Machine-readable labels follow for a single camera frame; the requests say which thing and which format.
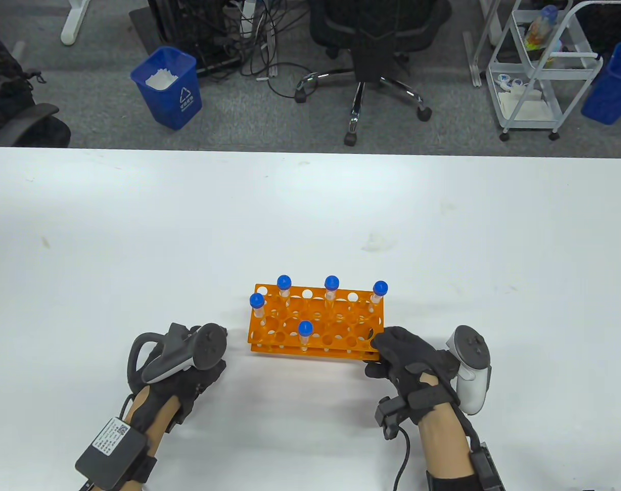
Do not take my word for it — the person's right hand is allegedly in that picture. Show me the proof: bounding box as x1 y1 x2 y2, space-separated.
364 326 462 425

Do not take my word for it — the person's left hand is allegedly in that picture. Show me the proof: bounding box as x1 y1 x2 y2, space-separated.
149 360 227 434

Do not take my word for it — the orange test tube rack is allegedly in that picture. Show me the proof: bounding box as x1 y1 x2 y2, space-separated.
247 284 385 361

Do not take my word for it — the person's left forearm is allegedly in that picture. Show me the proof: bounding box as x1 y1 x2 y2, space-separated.
121 386 183 461

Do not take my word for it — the grey left hand controller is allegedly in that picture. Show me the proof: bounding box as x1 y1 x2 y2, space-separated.
126 322 227 392

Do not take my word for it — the grey hand controller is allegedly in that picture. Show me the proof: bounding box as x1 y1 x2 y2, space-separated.
446 325 492 416
126 322 227 392

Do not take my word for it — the grey right hand controller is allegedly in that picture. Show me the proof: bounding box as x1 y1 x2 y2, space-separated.
446 325 492 416

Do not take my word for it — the black labelled battery box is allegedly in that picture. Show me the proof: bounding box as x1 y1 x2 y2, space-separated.
75 417 150 489

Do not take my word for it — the white rolling cart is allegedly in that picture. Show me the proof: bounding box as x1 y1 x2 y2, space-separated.
486 0 605 143

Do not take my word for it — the blue bin with recycling symbol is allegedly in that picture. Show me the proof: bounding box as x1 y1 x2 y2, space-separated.
130 46 203 131

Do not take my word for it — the white desk leg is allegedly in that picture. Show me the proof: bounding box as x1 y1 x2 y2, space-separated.
463 0 510 87
61 0 91 47

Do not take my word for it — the white paper waste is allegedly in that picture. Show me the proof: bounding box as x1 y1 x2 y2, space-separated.
145 68 179 92

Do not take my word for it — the black office chair chrome base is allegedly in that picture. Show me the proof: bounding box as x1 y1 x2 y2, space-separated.
295 0 454 148

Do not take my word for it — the black chair with armrest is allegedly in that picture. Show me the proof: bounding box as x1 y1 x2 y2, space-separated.
0 102 72 149

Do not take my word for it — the plain blue bin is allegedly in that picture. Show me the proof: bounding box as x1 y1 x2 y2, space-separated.
580 42 621 126

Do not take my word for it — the black computer equipment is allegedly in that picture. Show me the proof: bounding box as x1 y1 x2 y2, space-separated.
129 0 244 77

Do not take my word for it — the colourful plastic bottle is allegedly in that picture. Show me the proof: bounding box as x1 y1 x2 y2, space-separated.
524 5 560 52

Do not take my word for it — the white power strip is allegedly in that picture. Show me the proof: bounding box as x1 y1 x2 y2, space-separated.
239 0 260 39

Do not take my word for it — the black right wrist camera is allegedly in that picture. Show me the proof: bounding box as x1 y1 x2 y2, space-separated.
375 396 408 440

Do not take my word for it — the black left forearm strap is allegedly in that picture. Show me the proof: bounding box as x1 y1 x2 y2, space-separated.
131 450 158 484

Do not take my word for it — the black forearm strap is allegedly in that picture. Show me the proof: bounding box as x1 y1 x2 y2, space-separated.
131 450 158 484
425 471 477 491

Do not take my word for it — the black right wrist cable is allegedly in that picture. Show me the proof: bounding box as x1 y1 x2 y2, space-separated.
391 429 412 491

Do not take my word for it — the black right forearm strap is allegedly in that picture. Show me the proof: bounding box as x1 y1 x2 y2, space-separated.
425 471 477 491

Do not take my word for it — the black lattice tracker mount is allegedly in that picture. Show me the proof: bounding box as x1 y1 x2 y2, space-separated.
469 445 506 491

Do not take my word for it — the tangle of black cables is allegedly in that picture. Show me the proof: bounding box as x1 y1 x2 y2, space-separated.
228 0 311 100

